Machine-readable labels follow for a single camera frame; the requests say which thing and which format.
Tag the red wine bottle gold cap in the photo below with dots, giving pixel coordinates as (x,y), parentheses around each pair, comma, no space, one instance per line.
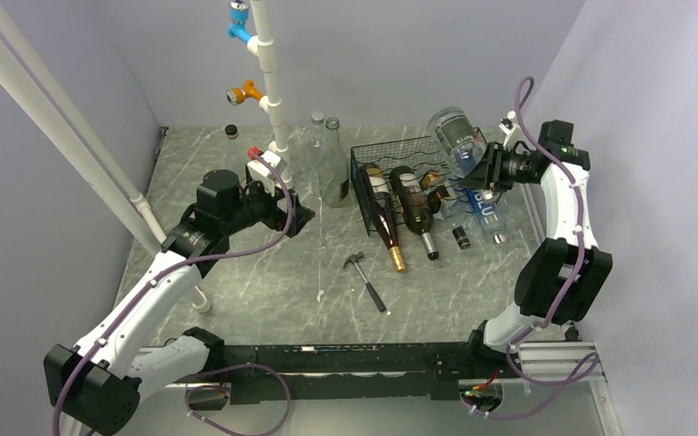
(381,210)

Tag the clear frosted wine bottle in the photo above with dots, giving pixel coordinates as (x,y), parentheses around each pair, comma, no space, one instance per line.
(333,167)

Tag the white pvc pipe frame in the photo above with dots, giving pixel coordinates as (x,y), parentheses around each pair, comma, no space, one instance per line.
(24,75)

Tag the round clear glass bottle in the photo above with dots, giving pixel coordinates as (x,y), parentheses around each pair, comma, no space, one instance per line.
(312,146)

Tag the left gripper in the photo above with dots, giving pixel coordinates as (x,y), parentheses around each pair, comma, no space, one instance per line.
(277,217)

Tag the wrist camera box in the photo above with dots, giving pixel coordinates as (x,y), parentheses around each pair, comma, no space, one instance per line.
(267,168)
(512,132)

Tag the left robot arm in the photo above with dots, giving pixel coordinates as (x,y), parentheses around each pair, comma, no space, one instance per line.
(100,380)

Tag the blue pipe nozzle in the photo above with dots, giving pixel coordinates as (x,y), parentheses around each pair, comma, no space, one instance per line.
(239,14)

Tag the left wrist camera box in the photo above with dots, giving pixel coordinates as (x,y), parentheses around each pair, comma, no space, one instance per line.
(267,168)

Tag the clear bottle white label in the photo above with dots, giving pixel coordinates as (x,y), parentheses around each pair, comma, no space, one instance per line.
(231,131)

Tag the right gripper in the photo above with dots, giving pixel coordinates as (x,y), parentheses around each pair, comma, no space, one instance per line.
(489,174)

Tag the green wine bottle silver cap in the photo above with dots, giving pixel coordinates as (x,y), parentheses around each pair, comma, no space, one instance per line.
(416,211)

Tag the small grey hammer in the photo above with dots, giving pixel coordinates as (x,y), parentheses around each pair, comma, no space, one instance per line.
(354,260)

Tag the orange pipe nozzle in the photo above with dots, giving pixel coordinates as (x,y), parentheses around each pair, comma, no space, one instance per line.
(247,91)

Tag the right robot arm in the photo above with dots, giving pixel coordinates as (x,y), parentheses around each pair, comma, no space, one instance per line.
(564,275)

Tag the clear bottle dark label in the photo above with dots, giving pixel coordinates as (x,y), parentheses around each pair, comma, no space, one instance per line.
(463,149)

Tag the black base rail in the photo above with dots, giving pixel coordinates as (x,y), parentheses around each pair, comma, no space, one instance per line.
(439,371)

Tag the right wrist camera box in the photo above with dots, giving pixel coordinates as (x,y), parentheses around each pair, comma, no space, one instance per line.
(512,132)

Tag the blue label clear bottle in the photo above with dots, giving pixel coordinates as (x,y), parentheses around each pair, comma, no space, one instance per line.
(488,215)

